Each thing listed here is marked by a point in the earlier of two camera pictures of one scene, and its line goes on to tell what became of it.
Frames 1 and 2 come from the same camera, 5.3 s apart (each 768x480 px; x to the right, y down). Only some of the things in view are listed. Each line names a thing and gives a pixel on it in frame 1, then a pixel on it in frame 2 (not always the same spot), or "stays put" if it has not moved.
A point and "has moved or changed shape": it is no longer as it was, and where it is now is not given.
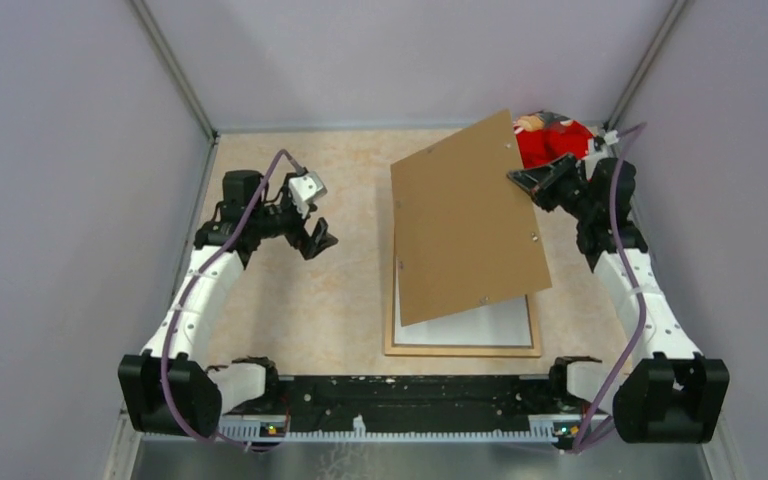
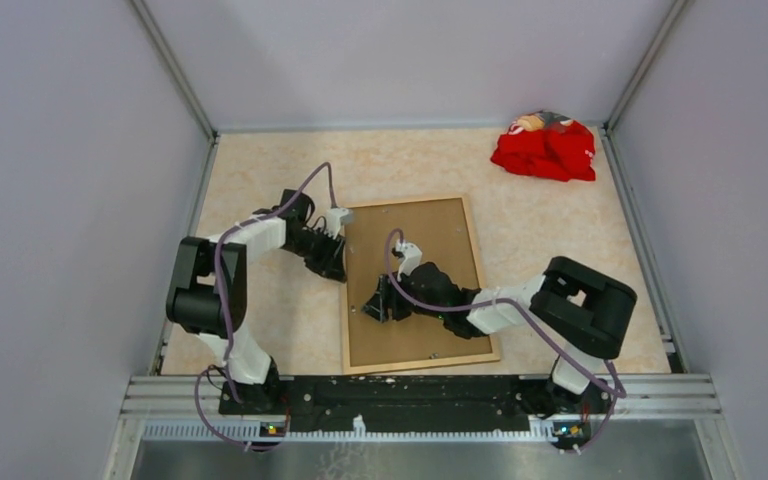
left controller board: (272, 429) stays put
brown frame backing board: (466, 233) to (441, 231)
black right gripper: (538, 178) to (376, 306)
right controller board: (566, 432) stays put
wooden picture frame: (392, 349) has moved or changed shape
